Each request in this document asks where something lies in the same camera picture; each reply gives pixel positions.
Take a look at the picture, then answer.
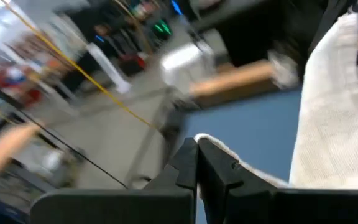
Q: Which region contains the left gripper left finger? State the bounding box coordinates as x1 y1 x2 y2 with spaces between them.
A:
29 138 198 224

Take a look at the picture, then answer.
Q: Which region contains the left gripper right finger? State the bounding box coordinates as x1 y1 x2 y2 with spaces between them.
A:
198 138 358 224

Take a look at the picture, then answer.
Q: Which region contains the white beige plaid towel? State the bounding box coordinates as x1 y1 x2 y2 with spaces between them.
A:
193 11 358 200

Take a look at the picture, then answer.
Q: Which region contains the blue table mat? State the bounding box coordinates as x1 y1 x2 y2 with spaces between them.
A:
183 88 304 224

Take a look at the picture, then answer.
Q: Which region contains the black metal table frame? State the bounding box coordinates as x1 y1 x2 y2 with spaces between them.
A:
157 86 201 147

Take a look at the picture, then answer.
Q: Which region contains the yellow hanging cable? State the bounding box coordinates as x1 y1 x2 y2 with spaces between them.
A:
1 0 157 130

